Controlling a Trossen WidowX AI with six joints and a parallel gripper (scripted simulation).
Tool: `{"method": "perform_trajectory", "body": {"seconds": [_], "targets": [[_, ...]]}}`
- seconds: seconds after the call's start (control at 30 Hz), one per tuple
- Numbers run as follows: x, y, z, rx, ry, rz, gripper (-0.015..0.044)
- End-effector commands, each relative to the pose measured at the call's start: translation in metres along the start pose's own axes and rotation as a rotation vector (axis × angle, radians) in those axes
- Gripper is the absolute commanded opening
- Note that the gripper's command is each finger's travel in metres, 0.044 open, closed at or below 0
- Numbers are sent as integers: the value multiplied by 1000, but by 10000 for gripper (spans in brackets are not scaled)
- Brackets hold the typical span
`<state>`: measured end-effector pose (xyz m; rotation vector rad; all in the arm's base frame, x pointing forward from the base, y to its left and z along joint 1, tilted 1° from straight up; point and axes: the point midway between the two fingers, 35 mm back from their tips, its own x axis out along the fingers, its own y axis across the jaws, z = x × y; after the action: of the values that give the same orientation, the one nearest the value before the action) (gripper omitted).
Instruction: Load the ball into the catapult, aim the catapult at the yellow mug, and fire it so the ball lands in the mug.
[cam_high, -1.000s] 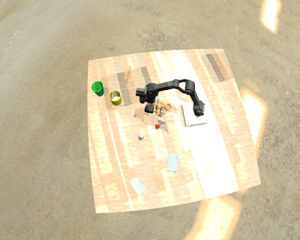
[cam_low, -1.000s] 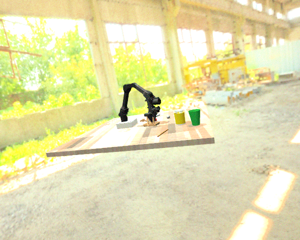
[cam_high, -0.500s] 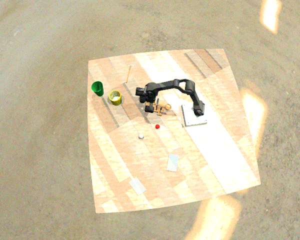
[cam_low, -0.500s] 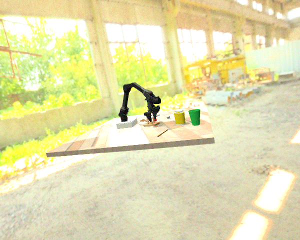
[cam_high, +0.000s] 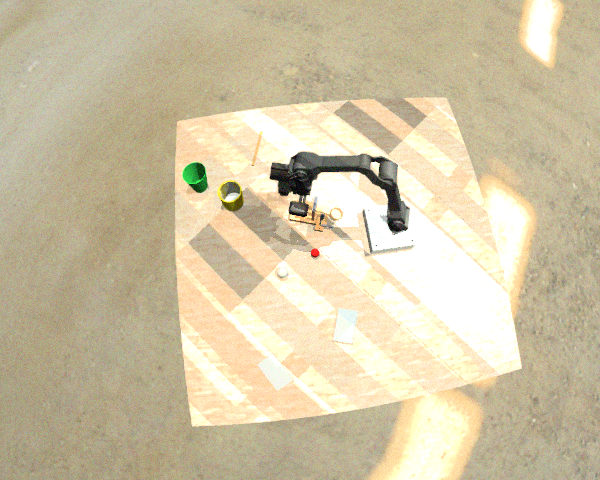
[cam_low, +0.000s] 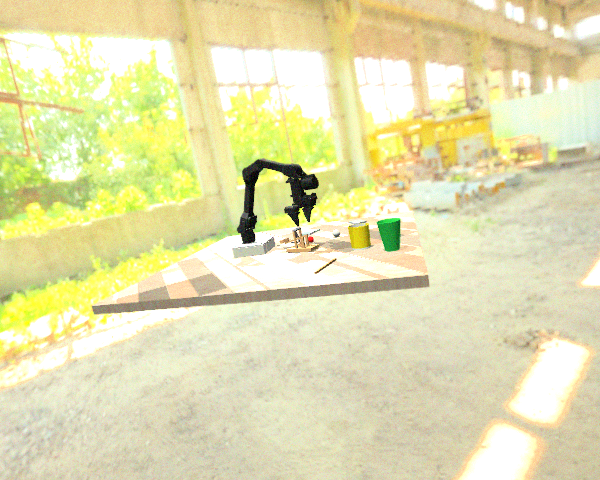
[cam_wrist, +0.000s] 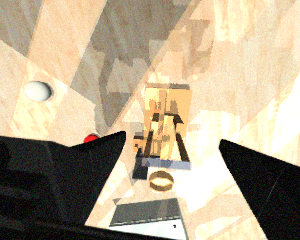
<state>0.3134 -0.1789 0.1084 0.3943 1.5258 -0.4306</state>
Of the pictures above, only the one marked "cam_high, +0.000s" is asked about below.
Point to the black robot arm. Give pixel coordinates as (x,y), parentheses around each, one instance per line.
(306,165)

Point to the green plastic cup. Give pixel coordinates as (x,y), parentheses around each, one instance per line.
(195,175)

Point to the yellow mug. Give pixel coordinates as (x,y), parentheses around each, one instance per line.
(230,194)

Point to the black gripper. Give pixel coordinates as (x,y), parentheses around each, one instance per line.
(300,208)

